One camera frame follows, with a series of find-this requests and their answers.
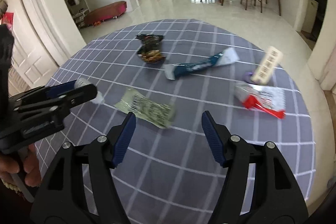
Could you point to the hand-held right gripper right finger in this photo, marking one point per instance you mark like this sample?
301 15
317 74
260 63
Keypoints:
213 140

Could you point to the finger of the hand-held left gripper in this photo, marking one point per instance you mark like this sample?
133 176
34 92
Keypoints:
61 88
78 94

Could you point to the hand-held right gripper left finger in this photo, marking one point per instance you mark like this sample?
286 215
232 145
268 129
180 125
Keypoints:
123 141

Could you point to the green barcode wrapper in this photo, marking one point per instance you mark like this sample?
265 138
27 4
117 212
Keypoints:
147 108

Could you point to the person's left hand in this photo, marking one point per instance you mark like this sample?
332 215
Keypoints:
30 170

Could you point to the grey checked tablecloth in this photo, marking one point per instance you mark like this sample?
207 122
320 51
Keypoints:
173 179

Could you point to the white double door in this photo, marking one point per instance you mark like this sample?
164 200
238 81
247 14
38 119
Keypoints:
29 37

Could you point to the red and white wrapper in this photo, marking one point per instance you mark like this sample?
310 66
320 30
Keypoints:
260 98

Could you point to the teal and white wrapper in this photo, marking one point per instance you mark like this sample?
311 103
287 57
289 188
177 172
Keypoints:
199 65

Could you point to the black snack packet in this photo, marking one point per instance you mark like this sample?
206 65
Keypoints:
151 49

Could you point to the red padded bench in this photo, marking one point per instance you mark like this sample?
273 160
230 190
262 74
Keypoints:
105 12

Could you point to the beige printed box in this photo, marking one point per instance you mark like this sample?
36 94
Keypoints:
267 65

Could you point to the red paper wall decoration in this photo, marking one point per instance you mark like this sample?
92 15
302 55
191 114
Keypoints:
7 19

